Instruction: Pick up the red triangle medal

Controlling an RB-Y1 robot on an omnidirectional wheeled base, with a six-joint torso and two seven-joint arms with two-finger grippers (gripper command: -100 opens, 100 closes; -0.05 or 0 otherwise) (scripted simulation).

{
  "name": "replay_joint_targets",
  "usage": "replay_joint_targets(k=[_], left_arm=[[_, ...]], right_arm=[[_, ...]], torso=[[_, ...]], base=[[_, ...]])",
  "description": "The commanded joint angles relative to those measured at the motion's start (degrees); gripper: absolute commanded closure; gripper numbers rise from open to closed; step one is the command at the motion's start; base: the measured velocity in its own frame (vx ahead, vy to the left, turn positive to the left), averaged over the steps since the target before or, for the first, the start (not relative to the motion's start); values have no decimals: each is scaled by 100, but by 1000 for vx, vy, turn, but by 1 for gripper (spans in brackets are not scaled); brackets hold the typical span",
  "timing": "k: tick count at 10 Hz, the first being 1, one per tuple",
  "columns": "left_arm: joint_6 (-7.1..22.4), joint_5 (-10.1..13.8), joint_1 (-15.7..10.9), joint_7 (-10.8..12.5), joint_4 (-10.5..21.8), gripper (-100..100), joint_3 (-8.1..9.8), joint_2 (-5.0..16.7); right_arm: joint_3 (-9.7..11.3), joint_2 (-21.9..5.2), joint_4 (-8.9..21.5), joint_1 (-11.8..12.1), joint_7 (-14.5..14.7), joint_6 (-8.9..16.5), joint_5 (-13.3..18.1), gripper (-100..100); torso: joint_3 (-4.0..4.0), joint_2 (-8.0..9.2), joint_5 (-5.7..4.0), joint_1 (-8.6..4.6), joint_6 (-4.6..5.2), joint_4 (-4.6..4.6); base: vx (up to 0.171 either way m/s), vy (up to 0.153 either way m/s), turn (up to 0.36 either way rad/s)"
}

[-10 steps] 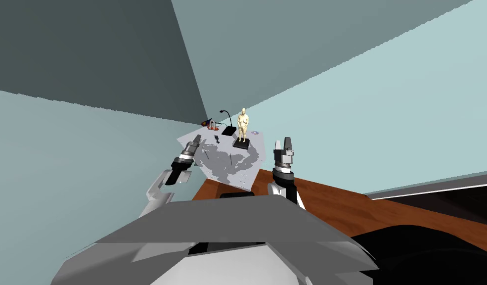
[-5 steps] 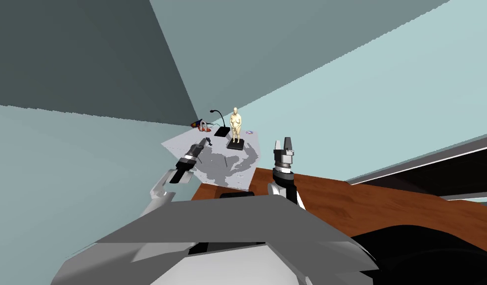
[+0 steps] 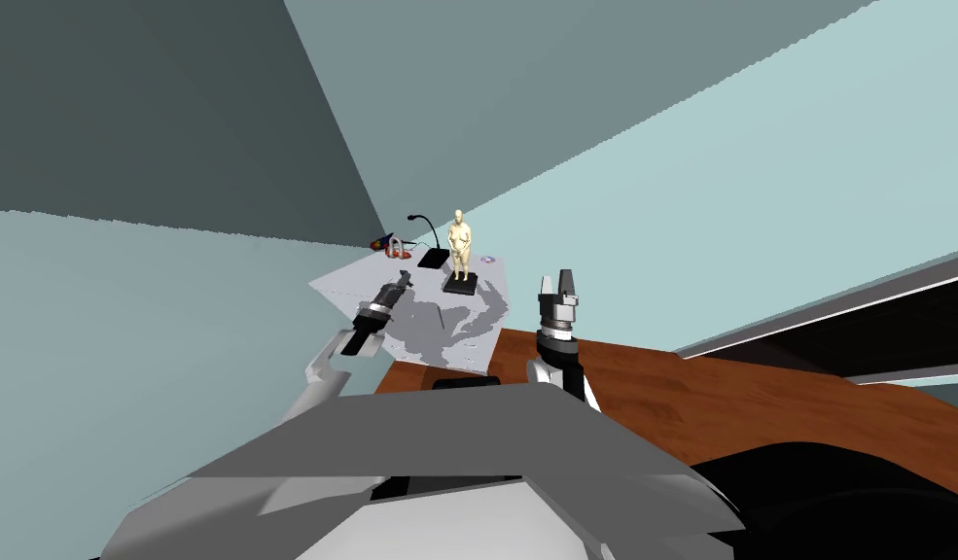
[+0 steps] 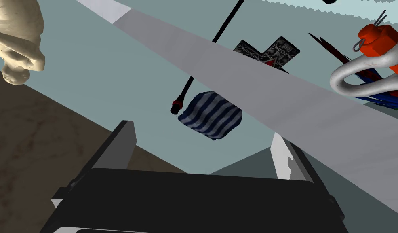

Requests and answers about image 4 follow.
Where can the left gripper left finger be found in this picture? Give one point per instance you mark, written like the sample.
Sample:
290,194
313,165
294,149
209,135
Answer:
116,149

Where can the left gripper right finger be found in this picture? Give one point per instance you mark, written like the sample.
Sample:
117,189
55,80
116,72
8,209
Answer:
287,161

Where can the blue white striped cloth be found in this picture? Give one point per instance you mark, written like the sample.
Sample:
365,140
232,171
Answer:
211,115

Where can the black patterned cross-shaped block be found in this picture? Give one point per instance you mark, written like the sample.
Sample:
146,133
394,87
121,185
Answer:
276,53

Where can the silver shackle with orange pin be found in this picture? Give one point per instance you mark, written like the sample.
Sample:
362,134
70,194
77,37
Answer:
368,61

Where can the cream stone figurine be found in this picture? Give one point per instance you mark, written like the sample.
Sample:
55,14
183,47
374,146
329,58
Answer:
17,38

